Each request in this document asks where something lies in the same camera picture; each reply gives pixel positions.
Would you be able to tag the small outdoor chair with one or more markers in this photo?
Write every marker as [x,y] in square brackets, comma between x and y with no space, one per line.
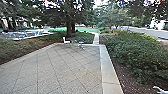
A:
[66,40]

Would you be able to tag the large tree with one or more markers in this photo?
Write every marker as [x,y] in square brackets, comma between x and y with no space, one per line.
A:
[70,16]

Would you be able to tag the green shrub bed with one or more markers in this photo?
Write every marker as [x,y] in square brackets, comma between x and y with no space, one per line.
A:
[138,53]

